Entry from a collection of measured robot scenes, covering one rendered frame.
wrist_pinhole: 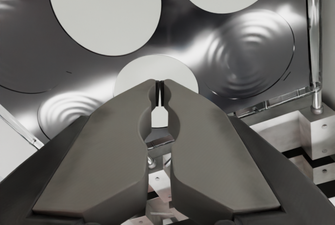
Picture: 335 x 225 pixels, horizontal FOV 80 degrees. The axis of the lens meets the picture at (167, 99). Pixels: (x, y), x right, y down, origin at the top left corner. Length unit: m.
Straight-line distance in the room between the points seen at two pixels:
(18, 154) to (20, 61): 0.27
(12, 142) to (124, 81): 0.30
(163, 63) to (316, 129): 0.22
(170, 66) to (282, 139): 0.22
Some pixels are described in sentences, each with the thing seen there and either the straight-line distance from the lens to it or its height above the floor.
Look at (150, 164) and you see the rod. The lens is 0.32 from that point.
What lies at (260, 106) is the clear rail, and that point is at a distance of 0.28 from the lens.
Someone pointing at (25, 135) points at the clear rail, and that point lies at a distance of 0.32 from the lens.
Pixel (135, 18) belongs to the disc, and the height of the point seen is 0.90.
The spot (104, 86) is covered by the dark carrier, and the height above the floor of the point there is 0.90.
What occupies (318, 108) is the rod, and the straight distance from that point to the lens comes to 0.33.
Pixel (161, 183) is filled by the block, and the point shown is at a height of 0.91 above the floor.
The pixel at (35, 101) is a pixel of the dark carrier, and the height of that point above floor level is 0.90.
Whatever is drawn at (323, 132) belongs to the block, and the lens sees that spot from 0.35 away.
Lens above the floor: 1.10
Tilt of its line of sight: 58 degrees down
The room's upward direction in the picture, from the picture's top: 175 degrees clockwise
